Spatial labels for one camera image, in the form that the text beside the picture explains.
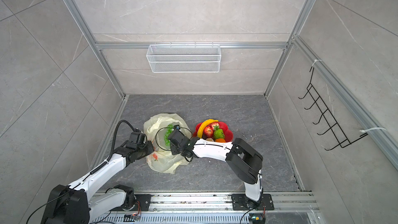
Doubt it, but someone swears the red flower-shaped plastic bowl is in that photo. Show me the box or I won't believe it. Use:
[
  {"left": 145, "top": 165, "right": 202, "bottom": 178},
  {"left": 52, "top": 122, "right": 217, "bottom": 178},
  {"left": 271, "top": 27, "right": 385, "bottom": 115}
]
[{"left": 193, "top": 121, "right": 233, "bottom": 143}]

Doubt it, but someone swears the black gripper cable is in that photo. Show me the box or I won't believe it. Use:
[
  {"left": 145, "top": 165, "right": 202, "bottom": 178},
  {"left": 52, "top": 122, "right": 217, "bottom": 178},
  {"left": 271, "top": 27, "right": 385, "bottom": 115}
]
[
  {"left": 154, "top": 126, "right": 193, "bottom": 162},
  {"left": 26, "top": 119, "right": 139, "bottom": 224}
]

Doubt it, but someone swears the white wire mesh basket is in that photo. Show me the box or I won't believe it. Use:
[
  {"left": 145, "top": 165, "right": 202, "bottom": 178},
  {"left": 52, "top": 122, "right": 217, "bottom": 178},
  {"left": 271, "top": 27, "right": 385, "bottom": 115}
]
[{"left": 146, "top": 44, "right": 222, "bottom": 73}]

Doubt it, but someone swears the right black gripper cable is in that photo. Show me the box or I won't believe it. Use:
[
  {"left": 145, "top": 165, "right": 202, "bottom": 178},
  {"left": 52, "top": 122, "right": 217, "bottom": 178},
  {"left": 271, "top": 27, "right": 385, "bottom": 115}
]
[{"left": 154, "top": 126, "right": 193, "bottom": 162}]

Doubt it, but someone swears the green fake fruit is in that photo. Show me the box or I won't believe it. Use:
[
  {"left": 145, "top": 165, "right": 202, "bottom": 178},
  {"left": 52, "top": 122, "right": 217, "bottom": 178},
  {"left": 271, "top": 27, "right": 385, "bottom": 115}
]
[{"left": 213, "top": 129, "right": 225, "bottom": 140}]

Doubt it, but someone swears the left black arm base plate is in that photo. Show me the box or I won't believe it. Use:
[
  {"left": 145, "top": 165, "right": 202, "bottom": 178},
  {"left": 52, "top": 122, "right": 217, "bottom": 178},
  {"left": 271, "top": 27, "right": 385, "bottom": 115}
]
[{"left": 112, "top": 194, "right": 152, "bottom": 212}]

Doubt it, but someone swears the red fake apple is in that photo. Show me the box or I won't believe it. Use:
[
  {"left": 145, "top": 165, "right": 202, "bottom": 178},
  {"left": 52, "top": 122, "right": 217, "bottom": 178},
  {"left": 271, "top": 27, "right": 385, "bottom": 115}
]
[{"left": 210, "top": 122, "right": 220, "bottom": 131}]

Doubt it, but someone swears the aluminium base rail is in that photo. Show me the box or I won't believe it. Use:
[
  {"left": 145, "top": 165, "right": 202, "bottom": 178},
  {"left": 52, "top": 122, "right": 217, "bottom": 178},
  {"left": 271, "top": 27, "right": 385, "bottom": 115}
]
[{"left": 88, "top": 190, "right": 325, "bottom": 224}]

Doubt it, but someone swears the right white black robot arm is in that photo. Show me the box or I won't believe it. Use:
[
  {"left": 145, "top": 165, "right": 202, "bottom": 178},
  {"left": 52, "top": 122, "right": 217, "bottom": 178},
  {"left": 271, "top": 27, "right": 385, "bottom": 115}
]
[{"left": 168, "top": 128, "right": 263, "bottom": 204}]

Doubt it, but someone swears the cream plastic bag orange print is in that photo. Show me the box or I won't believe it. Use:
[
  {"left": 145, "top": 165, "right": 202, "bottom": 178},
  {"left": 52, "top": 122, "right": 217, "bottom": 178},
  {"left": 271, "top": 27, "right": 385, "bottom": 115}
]
[{"left": 144, "top": 114, "right": 192, "bottom": 174}]

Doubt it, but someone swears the green fake grape bunch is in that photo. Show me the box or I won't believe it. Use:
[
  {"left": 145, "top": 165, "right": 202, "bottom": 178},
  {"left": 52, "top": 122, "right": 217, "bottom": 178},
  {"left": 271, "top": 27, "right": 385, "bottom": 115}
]
[{"left": 164, "top": 124, "right": 174, "bottom": 147}]

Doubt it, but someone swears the black wire hook rack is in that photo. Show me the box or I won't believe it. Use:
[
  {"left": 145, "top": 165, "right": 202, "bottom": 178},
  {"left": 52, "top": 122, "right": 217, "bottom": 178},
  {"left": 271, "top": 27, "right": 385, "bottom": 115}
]
[{"left": 298, "top": 67, "right": 368, "bottom": 151}]

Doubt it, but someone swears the white zip tie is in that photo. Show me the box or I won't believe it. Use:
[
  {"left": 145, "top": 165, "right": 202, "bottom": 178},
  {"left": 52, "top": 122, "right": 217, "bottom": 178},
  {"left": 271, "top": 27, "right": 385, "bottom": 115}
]
[{"left": 359, "top": 127, "right": 387, "bottom": 133}]

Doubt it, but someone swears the red fake strawberry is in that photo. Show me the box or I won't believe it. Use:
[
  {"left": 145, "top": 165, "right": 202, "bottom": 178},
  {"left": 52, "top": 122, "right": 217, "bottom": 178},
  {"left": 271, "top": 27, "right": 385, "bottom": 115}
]
[{"left": 203, "top": 126, "right": 214, "bottom": 138}]

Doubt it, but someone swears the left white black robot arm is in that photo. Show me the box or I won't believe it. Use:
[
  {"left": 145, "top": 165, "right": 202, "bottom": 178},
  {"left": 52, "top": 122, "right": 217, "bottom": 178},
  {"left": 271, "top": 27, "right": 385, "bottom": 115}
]
[{"left": 41, "top": 132, "right": 154, "bottom": 224}]

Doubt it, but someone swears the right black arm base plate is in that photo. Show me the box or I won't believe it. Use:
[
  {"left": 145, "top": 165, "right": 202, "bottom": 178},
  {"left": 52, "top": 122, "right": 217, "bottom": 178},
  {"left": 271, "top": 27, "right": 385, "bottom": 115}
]
[{"left": 231, "top": 194, "right": 275, "bottom": 211}]

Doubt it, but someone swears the yellow fake banana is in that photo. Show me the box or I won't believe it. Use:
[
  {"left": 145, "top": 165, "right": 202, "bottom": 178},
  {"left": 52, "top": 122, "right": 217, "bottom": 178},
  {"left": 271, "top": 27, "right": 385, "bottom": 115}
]
[{"left": 197, "top": 119, "right": 218, "bottom": 138}]

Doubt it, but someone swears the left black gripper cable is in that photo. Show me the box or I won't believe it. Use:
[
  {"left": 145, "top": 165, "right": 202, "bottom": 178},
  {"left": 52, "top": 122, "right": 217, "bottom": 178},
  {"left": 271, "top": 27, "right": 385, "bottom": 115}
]
[{"left": 26, "top": 119, "right": 139, "bottom": 224}]

